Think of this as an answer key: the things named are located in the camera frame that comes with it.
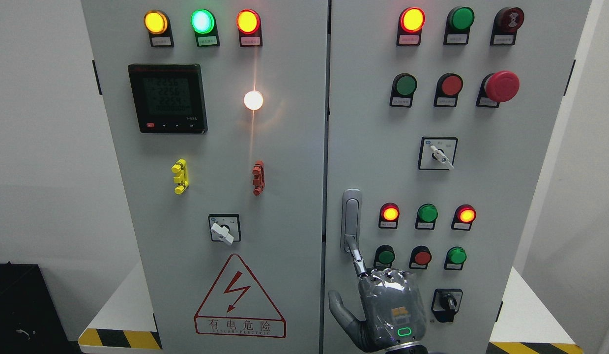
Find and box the silver door handle lever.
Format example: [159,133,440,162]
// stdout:
[344,199,360,236]

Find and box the silver door lock base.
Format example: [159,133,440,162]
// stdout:
[340,189,362,253]

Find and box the grey left cabinet door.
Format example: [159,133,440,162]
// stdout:
[82,0,329,354]

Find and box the grey cabinet door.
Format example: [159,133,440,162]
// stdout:
[323,0,591,354]
[82,0,329,354]

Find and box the grey right cabinet door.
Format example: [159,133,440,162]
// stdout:
[323,0,591,354]

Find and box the red terminal clip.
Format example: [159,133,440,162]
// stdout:
[251,160,265,196]

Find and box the white lit indicator light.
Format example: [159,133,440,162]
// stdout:
[243,90,264,111]

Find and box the red lit indicator middle left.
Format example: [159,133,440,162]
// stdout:
[378,203,400,229]

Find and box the red lit indicator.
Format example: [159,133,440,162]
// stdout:
[378,203,400,229]
[396,7,426,46]
[452,204,477,231]

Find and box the green push button lower left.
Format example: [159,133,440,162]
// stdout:
[373,245,396,269]

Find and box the yellow terminal clip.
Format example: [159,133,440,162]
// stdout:
[171,159,189,195]

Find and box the green indicator middle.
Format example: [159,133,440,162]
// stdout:
[415,204,438,230]

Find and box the green push button upper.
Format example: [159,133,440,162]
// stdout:
[389,73,417,108]

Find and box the red push button lower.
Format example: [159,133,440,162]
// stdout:
[408,245,432,269]

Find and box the red push button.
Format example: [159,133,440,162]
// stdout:
[408,245,432,269]
[433,73,464,108]

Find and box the red electric hazard warning sticker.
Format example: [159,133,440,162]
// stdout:
[194,254,287,338]

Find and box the black digital power meter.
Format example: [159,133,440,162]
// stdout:
[128,63,208,134]

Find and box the red lit indicator middle right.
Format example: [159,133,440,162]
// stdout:
[452,204,477,231]

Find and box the red orange indicator light left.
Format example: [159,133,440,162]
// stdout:
[235,8,263,47]

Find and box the red push button upper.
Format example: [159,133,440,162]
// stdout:
[433,73,464,108]

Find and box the green lit indicator light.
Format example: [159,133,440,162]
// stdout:
[190,9,220,47]

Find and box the red lit indicator top right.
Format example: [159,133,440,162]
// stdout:
[396,7,426,46]

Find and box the yellow indicator light top left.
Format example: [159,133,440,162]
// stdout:
[144,9,174,47]

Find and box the red emergency stop mushroom button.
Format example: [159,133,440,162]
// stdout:
[476,70,520,108]

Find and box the green indicator top right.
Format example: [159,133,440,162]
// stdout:
[443,6,475,45]

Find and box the white cabinet base platform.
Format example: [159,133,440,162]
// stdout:
[78,262,163,354]

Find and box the dark red buzzer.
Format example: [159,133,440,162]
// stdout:
[490,7,524,46]

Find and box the black box at left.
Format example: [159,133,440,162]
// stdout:
[0,263,72,354]

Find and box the white selector switch left door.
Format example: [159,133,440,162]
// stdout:
[208,214,241,245]

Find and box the white selector switch upper right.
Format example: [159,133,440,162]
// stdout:
[418,137,459,170]

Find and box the black key selector switch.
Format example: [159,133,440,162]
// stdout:
[432,289,463,323]

